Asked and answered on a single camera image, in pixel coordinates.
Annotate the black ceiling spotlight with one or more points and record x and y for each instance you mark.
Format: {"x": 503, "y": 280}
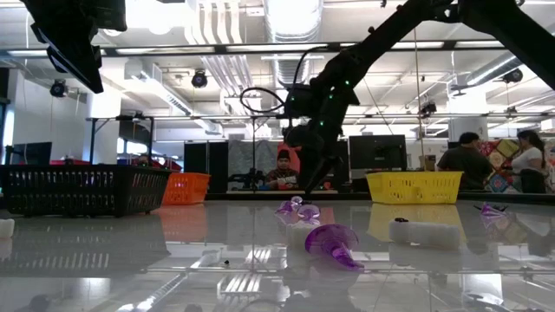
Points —
{"x": 513, "y": 76}
{"x": 58, "y": 89}
{"x": 429, "y": 108}
{"x": 199, "y": 79}

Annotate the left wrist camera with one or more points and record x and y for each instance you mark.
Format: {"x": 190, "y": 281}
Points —
{"x": 110, "y": 15}

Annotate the black monitor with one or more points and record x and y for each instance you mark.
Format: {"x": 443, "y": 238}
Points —
{"x": 32, "y": 152}
{"x": 377, "y": 151}

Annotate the grey cloth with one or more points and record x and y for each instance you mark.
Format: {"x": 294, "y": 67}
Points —
{"x": 243, "y": 160}

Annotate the orange plastic basket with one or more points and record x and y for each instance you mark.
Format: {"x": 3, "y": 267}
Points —
{"x": 184, "y": 188}

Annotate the black distant robot arm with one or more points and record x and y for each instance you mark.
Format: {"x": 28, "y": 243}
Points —
{"x": 249, "y": 178}

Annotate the orange cloth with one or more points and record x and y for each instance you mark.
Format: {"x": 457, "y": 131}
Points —
{"x": 296, "y": 160}

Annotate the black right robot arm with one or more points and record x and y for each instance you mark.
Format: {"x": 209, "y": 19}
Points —
{"x": 390, "y": 26}

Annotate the white ceiling pipes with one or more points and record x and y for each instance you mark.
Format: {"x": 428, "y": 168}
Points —
{"x": 225, "y": 65}

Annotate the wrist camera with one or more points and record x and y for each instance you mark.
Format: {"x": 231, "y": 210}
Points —
{"x": 110, "y": 15}
{"x": 305, "y": 102}

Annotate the colourful patchwork quilt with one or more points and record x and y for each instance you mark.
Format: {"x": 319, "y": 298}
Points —
{"x": 505, "y": 149}

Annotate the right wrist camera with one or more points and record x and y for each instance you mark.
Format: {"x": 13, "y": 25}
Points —
{"x": 305, "y": 102}

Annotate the yellow plastic basket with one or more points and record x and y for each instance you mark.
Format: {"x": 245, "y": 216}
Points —
{"x": 414, "y": 188}

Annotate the black partition panels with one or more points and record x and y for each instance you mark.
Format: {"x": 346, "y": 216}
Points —
{"x": 204, "y": 164}

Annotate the cardboard box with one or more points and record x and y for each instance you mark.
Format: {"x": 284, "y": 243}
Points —
{"x": 429, "y": 162}

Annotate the black distant rig frame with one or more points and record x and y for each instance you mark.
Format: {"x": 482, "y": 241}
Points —
{"x": 92, "y": 138}

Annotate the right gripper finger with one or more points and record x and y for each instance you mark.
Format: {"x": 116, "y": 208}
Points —
{"x": 327, "y": 167}
{"x": 312, "y": 169}

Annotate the black plastic basket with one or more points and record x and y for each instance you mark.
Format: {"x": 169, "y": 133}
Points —
{"x": 65, "y": 190}

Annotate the person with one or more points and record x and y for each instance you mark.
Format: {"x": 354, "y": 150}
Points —
{"x": 466, "y": 162}
{"x": 282, "y": 173}
{"x": 526, "y": 160}

